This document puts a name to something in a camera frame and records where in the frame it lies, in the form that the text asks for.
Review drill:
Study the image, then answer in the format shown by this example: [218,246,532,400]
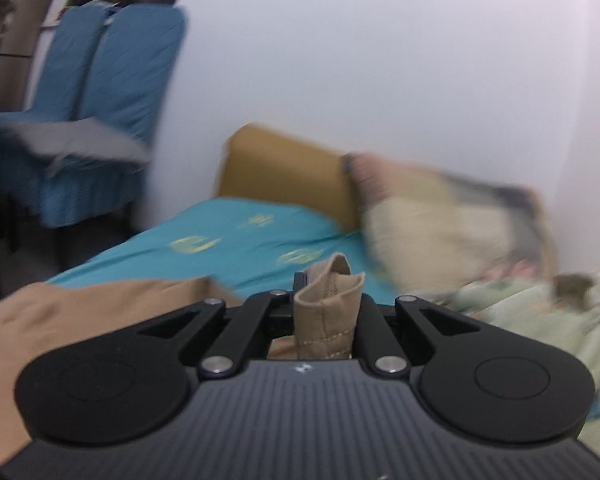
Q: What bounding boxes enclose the green fleece blanket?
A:
[405,269,600,467]

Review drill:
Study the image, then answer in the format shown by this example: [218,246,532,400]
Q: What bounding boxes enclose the blue covered chair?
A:
[35,5,189,229]
[0,5,115,197]

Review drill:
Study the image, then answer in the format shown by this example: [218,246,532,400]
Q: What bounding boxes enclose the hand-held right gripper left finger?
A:
[137,272,307,377]

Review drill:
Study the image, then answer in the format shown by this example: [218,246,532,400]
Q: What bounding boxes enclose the teal printed bed sheet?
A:
[45,197,397,307]

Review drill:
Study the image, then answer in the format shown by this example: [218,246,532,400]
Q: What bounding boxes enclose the tan shorts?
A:
[0,252,366,467]

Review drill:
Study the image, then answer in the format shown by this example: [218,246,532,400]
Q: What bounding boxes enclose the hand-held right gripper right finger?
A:
[352,294,482,377]

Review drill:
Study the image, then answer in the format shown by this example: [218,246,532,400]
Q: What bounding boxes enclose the grey cloth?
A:
[9,118,152,177]

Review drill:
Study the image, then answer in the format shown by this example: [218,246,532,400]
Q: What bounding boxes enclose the mustard yellow pillow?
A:
[215,122,362,234]

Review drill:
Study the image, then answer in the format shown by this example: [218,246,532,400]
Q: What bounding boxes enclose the golden refrigerator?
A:
[0,0,78,111]

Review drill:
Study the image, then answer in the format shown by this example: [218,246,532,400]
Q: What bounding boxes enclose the plaid pillow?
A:
[342,152,559,287]

